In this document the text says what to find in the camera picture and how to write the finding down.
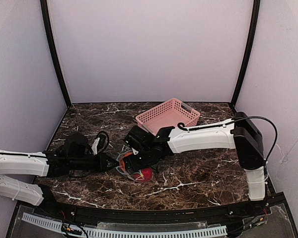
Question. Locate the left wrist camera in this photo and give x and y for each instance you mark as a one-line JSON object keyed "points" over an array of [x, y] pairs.
{"points": [[100, 143]]}

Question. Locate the white slotted cable duct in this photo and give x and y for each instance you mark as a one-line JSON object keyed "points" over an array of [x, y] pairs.
{"points": [[87, 231]]}

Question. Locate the left black corner post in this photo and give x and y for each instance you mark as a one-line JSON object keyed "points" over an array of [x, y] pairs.
{"points": [[53, 52]]}

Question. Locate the right black corner post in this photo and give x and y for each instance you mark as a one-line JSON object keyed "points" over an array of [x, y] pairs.
{"points": [[247, 52]]}

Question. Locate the red toy fruit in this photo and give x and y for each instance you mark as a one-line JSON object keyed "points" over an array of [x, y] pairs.
{"points": [[144, 175]]}

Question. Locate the orange toy fruit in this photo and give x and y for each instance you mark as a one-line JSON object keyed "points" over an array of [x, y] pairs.
{"points": [[121, 161]]}

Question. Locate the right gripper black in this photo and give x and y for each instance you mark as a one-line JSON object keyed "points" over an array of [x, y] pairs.
{"points": [[130, 163]]}

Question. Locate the black corner post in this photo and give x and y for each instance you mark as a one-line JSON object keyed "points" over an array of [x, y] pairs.
{"points": [[53, 52], [247, 52]]}

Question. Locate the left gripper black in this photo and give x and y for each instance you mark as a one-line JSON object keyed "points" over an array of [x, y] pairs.
{"points": [[102, 161]]}

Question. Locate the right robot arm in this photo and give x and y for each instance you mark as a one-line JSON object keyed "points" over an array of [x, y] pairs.
{"points": [[238, 133]]}

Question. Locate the clear acrylic plate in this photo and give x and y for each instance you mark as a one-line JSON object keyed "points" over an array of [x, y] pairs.
{"points": [[173, 227]]}

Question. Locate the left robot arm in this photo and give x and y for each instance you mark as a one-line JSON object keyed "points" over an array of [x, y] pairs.
{"points": [[76, 154]]}

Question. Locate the black front frame rail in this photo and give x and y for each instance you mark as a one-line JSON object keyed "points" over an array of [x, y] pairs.
{"points": [[225, 214]]}

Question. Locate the pink plastic basket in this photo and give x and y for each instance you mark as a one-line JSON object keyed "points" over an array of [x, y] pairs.
{"points": [[168, 113]]}

